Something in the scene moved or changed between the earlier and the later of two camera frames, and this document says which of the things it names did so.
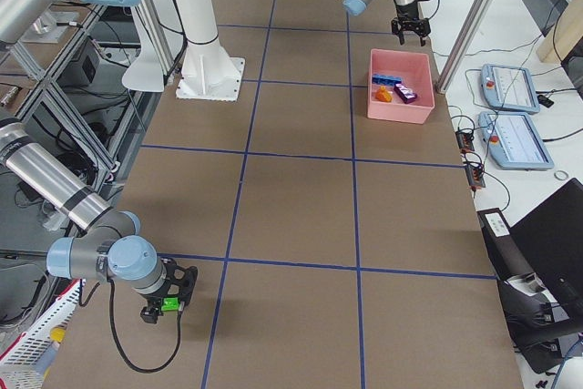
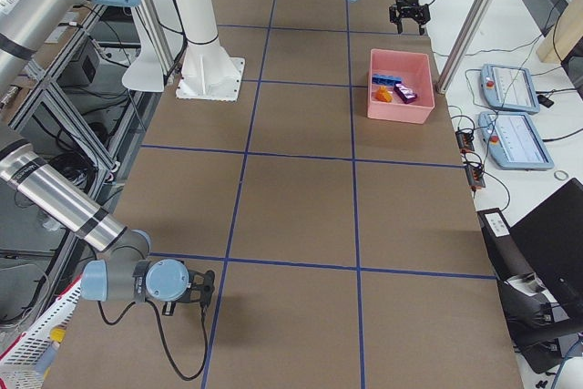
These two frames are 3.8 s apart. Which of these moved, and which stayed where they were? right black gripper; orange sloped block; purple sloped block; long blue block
Moved: right black gripper
Stayed: orange sloped block; long blue block; purple sloped block
